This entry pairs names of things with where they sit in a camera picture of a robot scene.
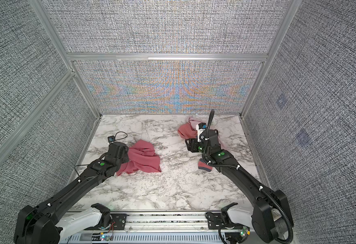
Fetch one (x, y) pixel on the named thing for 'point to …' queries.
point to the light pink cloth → (195, 120)
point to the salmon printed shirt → (189, 130)
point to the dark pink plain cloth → (141, 157)
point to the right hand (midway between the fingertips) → (190, 139)
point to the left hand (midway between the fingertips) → (122, 152)
